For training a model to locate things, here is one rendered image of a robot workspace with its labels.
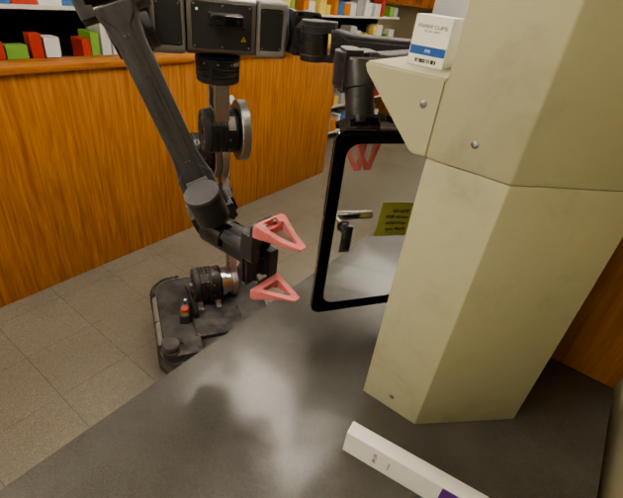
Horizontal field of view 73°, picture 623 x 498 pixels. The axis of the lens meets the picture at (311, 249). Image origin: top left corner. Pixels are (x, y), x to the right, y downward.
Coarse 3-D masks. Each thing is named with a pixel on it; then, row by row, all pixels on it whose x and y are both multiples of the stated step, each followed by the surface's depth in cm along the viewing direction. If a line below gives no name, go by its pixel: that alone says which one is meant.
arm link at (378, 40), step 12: (312, 24) 111; (324, 24) 112; (336, 24) 113; (336, 36) 113; (348, 36) 113; (360, 36) 113; (372, 36) 114; (372, 48) 113; (384, 48) 113; (396, 48) 113; (408, 48) 112; (312, 60) 116; (324, 60) 117
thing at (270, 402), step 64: (256, 320) 94; (320, 320) 96; (192, 384) 78; (256, 384) 79; (320, 384) 81; (576, 384) 88; (64, 448) 65; (128, 448) 66; (192, 448) 67; (256, 448) 69; (320, 448) 70; (448, 448) 72; (512, 448) 74; (576, 448) 75
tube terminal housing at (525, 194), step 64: (512, 0) 43; (576, 0) 40; (512, 64) 46; (576, 64) 43; (448, 128) 52; (512, 128) 48; (576, 128) 47; (448, 192) 55; (512, 192) 51; (576, 192) 52; (448, 256) 59; (512, 256) 57; (576, 256) 58; (384, 320) 71; (448, 320) 63; (512, 320) 64; (384, 384) 77; (448, 384) 70; (512, 384) 73
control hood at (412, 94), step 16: (368, 64) 55; (384, 64) 54; (400, 64) 55; (384, 80) 55; (400, 80) 54; (416, 80) 52; (432, 80) 51; (384, 96) 56; (400, 96) 54; (416, 96) 53; (432, 96) 52; (400, 112) 55; (416, 112) 54; (432, 112) 53; (400, 128) 56; (416, 128) 55; (432, 128) 54; (416, 144) 56
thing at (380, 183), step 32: (352, 128) 70; (384, 128) 72; (352, 160) 73; (384, 160) 75; (416, 160) 77; (352, 192) 76; (384, 192) 79; (416, 192) 81; (352, 224) 81; (384, 224) 83; (352, 256) 85; (384, 256) 88; (352, 288) 90; (384, 288) 93
